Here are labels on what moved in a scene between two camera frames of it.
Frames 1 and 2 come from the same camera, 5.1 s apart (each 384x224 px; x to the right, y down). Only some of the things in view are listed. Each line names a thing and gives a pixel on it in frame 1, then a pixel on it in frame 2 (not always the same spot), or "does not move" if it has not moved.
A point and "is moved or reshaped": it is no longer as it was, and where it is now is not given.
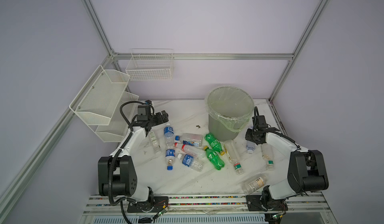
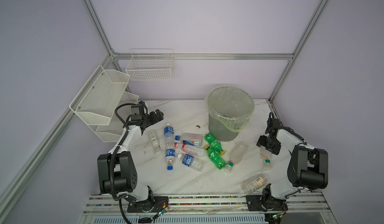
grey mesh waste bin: (230, 109) does not move
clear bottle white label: (157, 149) does not move
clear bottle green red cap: (233, 155) is moved or reshaped
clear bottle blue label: (168, 132) does not move
